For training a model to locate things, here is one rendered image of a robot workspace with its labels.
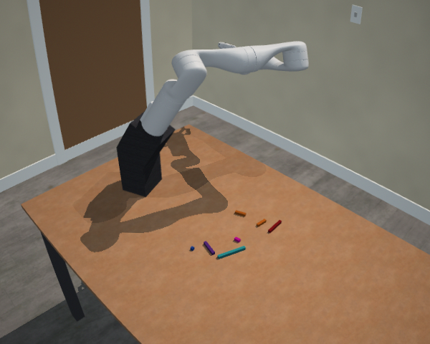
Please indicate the purple rod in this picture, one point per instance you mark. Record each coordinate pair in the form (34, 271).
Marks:
(209, 248)

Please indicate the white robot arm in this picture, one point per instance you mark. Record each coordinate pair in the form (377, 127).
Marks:
(189, 67)

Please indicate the turquoise rod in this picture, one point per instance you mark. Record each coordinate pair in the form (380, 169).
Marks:
(225, 254)

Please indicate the dark red rod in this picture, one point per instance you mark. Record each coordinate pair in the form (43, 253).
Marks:
(274, 226)

